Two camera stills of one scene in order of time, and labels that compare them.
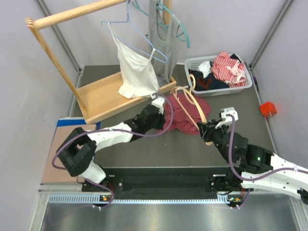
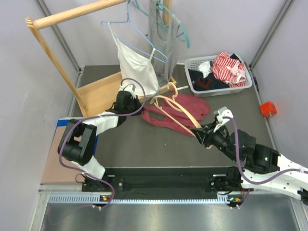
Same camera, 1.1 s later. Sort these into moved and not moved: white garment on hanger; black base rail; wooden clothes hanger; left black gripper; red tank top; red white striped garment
Moved: wooden clothes hanger; left black gripper
Not moved: red tank top; white garment on hanger; red white striped garment; black base rail
